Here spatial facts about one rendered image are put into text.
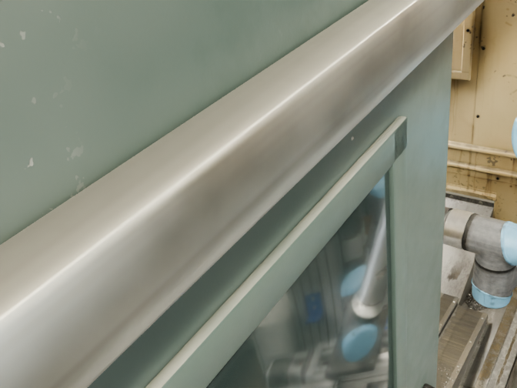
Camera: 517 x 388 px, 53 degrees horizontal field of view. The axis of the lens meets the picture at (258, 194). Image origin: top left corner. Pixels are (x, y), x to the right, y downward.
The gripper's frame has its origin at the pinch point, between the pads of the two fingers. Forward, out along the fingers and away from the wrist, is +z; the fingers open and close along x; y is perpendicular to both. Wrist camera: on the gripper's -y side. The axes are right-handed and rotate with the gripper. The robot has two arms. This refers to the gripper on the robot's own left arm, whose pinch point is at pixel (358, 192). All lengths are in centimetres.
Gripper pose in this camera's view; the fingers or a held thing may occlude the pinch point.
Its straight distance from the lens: 117.7
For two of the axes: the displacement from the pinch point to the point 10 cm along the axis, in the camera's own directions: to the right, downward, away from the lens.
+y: 1.5, 8.2, 5.4
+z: -7.7, -2.4, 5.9
